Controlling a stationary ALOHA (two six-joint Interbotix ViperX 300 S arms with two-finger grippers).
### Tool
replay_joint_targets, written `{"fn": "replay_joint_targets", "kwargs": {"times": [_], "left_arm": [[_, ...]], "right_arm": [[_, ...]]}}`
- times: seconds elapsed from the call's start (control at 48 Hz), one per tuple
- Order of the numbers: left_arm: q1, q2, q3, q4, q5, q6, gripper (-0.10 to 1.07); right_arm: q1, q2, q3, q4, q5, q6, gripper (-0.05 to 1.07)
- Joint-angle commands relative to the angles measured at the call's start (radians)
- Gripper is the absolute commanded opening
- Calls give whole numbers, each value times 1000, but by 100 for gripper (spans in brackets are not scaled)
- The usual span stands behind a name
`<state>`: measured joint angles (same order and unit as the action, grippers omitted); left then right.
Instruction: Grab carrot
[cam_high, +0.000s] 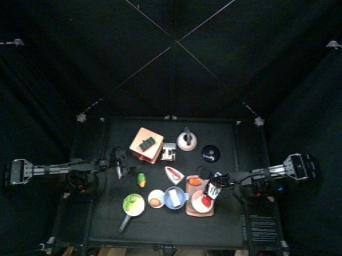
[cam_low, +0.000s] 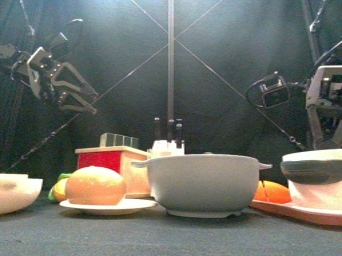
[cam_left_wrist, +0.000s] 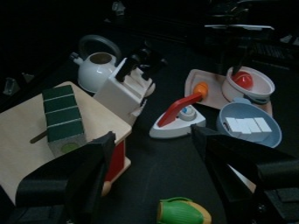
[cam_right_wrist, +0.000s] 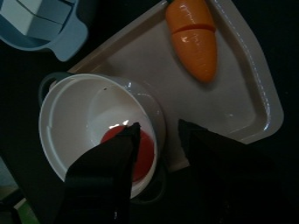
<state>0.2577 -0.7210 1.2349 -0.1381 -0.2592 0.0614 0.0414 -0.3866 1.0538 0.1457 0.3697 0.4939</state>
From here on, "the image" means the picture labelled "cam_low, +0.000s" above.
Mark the white cup grey band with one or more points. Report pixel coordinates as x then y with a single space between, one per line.
314 173

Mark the grey blocks row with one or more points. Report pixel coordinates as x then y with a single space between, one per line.
118 140

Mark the red wooden box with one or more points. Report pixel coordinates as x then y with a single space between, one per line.
100 160

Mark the small orange fruit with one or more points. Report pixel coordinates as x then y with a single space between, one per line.
275 193

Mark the white toy knife block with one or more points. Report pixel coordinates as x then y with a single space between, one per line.
166 149

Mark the orange fruit on plate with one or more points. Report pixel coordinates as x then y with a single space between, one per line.
95 186

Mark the yellow-green fruit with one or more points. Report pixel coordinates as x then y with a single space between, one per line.
60 190

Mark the brown wooden tray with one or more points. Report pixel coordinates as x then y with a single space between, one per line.
307 215

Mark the white bowl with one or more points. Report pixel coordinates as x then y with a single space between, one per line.
17 193

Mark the grey toy pot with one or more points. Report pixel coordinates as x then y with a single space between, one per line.
205 183

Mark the white plate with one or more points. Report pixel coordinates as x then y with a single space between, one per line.
111 206

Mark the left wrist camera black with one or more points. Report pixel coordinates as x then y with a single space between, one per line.
62 38

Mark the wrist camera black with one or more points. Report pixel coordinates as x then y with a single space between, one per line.
274 92
62 38

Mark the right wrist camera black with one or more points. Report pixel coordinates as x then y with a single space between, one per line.
274 92

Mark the metal frame pole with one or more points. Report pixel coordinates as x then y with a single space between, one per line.
170 66

